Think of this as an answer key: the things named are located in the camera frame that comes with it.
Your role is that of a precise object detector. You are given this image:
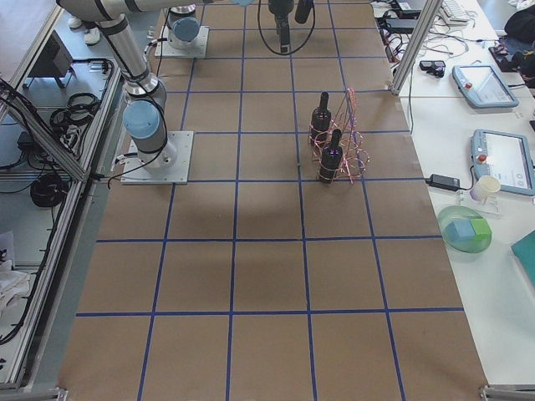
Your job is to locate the teal foam pad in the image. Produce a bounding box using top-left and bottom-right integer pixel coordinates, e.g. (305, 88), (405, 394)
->
(511, 231), (535, 285)

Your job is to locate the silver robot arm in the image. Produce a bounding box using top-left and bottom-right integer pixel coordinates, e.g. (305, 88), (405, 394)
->
(166, 4), (201, 48)
(57, 1), (198, 169)

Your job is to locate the white paper cup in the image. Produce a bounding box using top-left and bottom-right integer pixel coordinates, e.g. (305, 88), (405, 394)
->
(469, 175), (501, 203)

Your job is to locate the teach pendant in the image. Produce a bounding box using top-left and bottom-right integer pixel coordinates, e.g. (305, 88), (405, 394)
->
(451, 64), (519, 109)
(471, 129), (534, 195)

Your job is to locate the far teach pendant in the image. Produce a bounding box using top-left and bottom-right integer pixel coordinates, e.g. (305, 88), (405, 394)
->
(451, 64), (519, 109)

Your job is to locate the wine bottle in basket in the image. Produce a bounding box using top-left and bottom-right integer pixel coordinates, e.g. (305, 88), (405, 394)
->
(318, 129), (343, 184)
(309, 92), (332, 145)

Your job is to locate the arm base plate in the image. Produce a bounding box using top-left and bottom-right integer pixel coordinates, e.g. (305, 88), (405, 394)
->
(155, 26), (209, 58)
(120, 131), (194, 185)

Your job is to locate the near teach pendant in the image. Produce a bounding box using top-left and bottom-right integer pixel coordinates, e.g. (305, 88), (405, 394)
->
(471, 129), (534, 195)

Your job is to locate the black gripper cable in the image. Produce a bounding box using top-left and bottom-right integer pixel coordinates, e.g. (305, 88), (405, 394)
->
(257, 0), (317, 55)

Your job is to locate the aluminium frame post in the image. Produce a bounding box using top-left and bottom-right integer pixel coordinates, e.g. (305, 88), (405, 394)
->
(390, 0), (442, 95)

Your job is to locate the far wine bottle in basket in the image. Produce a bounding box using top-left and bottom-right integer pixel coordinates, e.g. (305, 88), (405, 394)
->
(309, 92), (332, 145)

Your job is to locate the black power adapter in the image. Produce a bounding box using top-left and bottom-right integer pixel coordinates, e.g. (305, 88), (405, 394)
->
(425, 174), (461, 192)

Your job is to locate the dark wine bottle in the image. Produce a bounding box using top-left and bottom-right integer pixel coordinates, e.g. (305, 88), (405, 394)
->
(294, 0), (314, 24)

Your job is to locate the green bowl with blocks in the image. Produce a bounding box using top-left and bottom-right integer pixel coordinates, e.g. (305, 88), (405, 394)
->
(437, 206), (492, 253)

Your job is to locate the copper wire wine basket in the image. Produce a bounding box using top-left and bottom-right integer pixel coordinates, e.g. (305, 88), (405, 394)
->
(308, 88), (370, 184)

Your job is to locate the near wine bottle in basket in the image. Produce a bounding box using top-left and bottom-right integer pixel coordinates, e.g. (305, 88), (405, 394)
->
(318, 129), (343, 184)

